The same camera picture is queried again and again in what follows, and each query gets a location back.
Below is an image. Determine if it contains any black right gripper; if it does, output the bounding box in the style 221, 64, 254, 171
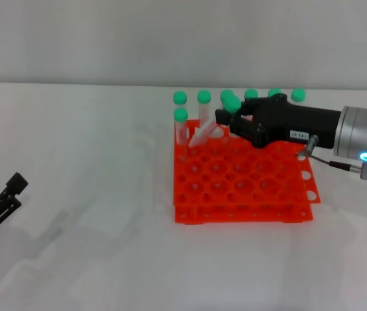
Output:
215, 93, 343, 150

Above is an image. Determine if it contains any orange test tube rack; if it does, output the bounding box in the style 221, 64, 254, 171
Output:
172, 119, 321, 225

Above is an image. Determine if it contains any right wrist cable with connectors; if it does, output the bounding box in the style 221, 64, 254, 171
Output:
295, 134, 367, 179

